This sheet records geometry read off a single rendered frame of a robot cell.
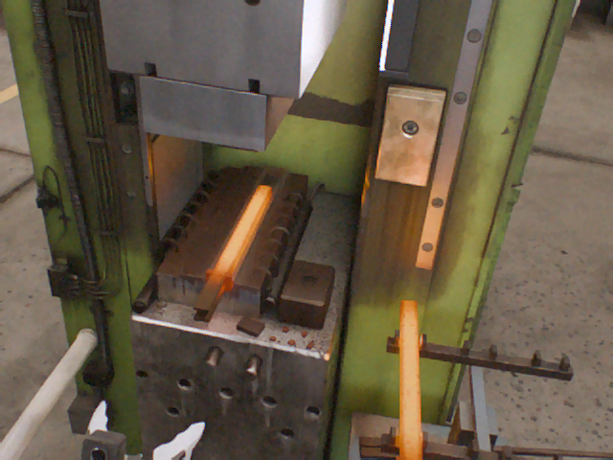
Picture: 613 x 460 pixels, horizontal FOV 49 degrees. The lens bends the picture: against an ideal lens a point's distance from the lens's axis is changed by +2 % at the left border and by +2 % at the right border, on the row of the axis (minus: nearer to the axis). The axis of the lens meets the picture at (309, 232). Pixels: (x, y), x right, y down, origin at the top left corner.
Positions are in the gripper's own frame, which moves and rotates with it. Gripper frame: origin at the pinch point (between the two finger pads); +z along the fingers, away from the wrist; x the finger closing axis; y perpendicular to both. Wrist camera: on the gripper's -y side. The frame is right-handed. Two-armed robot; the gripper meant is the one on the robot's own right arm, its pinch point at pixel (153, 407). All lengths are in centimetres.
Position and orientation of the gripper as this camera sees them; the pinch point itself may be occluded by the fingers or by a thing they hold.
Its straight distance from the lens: 101.5
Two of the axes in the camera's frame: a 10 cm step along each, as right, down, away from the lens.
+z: 2.1, -5.5, 8.1
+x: 9.8, 1.8, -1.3
